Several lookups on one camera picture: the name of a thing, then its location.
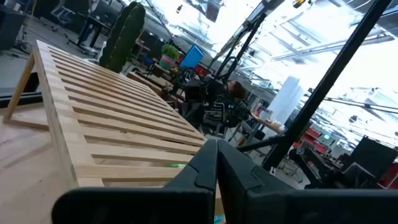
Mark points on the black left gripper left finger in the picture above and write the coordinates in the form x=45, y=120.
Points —
x=186, y=199

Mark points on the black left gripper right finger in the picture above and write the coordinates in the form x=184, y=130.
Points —
x=248, y=199

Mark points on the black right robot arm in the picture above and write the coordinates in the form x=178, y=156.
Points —
x=202, y=93

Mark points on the wooden slatted shelf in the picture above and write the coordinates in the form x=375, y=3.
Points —
x=102, y=124

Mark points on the green transparent plate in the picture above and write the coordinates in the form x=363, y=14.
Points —
x=177, y=165

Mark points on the white round column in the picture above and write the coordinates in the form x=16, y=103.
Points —
x=286, y=99

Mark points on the seated person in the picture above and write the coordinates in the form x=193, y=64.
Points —
x=237, y=90

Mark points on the wooden-top workbench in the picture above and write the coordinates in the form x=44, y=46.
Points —
x=149, y=81

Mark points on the blue-screen computer monitor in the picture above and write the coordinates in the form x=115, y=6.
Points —
x=192, y=57

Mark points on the leafy green potted plant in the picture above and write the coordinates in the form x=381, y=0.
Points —
x=169, y=53

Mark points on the tall green cactus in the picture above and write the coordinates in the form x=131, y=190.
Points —
x=124, y=37

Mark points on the black office desk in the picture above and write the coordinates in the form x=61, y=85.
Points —
x=91, y=29

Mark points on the black cabinet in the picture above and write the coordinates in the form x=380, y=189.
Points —
x=11, y=28

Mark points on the black frame pole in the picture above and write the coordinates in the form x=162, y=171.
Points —
x=326, y=81
x=248, y=37

